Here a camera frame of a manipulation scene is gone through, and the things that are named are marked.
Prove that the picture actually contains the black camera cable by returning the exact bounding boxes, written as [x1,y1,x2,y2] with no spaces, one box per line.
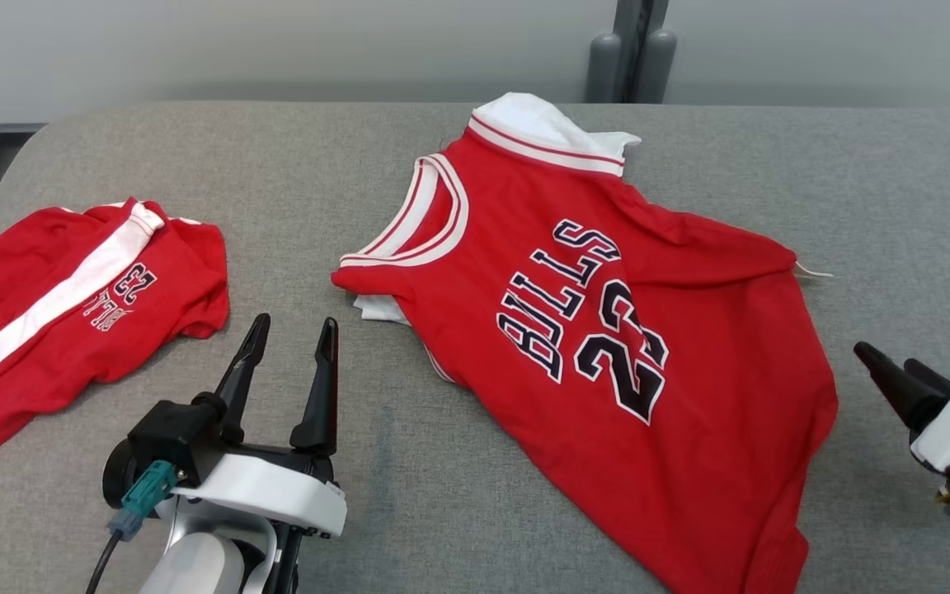
[83,528,125,594]

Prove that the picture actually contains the teal cable connector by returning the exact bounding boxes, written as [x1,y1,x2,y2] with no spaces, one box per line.
[108,460,179,541]

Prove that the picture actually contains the grey metal partition post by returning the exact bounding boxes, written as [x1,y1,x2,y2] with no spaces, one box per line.
[614,0,670,104]

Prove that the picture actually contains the red Bulls basketball shorts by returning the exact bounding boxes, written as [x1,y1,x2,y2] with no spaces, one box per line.
[0,198,230,467]

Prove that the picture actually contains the red Bulls basketball jersey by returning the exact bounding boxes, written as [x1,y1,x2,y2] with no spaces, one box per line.
[331,92,840,594]

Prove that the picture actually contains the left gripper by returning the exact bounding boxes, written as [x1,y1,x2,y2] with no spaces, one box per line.
[102,313,341,594]

